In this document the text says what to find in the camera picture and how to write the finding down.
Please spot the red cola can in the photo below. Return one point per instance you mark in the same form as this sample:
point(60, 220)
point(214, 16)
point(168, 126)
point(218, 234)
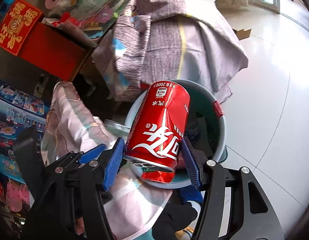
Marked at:
point(158, 128)

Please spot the pink plaid tablecloth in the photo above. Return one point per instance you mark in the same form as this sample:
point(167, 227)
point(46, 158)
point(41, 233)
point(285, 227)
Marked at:
point(70, 126)

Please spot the pink toy pieces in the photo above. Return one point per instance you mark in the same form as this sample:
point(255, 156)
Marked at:
point(17, 196)

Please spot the red floral gift box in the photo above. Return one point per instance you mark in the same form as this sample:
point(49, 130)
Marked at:
point(16, 25)

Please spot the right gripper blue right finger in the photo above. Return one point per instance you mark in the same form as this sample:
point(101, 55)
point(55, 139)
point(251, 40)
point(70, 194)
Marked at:
point(192, 163)

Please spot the clear toy storage bag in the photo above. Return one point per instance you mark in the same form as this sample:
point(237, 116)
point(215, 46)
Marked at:
point(85, 20)

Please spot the teal trash bin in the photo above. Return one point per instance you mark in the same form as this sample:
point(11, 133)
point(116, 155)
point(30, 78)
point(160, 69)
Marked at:
point(210, 121)

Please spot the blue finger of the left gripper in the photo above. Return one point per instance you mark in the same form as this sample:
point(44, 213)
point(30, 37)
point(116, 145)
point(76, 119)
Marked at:
point(92, 154)

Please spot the blue slipper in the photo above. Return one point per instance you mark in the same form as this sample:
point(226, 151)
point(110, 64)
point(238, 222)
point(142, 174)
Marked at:
point(190, 194)

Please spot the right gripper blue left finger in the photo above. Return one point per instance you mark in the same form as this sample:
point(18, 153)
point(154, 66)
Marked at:
point(111, 161)

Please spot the small cardboard box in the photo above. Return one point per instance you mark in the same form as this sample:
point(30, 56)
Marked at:
point(242, 33)

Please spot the blue toy box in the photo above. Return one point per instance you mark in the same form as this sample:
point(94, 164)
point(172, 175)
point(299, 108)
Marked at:
point(18, 111)

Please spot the red plastic bag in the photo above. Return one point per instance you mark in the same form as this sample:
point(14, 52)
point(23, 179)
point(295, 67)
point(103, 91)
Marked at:
point(158, 176)

